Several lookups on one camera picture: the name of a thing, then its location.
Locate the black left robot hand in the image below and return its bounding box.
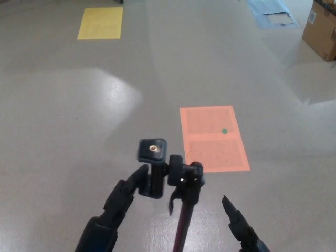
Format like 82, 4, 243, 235
75, 164, 152, 252

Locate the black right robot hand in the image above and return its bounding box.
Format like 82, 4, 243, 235
222, 195, 271, 252

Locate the black phone stand red pole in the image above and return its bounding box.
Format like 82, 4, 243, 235
136, 138, 206, 252

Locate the orange paper sheet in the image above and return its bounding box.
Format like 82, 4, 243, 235
179, 105, 250, 173

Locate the yellow paper sheet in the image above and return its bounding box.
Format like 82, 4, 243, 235
77, 7, 124, 40

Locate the brown cardboard box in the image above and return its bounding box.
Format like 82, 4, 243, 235
301, 0, 336, 62

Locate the torn blue paper sheet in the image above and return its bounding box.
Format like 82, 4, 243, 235
246, 0, 300, 30

